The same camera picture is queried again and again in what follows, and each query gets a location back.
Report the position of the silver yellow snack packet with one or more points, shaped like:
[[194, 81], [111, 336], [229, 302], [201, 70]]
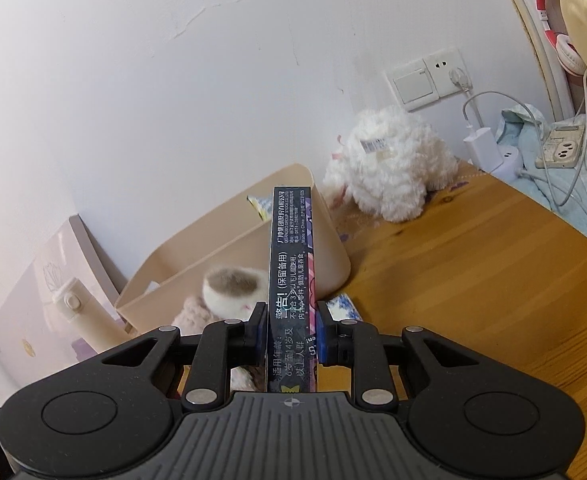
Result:
[[262, 205]]

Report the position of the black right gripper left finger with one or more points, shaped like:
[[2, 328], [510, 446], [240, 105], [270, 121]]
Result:
[[121, 407]]

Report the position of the lilac headboard panel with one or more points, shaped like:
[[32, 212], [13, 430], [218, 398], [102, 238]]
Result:
[[35, 340]]

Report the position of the white fluffy plush toy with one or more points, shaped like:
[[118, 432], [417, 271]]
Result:
[[390, 160]]

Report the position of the white charger plug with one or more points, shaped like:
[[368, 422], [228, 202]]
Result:
[[483, 149]]

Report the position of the white power strip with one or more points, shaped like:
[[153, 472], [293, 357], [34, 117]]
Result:
[[561, 148]]

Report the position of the light blue blanket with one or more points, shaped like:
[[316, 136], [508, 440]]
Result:
[[558, 190]]

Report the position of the blue white tissue pack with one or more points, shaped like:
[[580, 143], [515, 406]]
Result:
[[342, 308]]

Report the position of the pink knitted cloth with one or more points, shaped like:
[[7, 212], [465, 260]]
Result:
[[194, 317]]

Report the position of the dark printed card box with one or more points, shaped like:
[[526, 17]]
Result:
[[291, 358]]

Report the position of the white thermos bottle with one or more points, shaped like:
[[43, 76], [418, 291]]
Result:
[[77, 305]]

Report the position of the beige plastic storage bin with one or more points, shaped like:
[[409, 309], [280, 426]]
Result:
[[231, 234]]

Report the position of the white brown plush cat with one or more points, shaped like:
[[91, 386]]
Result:
[[234, 291]]

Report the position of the white wall switch socket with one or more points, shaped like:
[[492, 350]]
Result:
[[427, 80]]

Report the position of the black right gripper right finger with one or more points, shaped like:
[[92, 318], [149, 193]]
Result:
[[455, 405]]

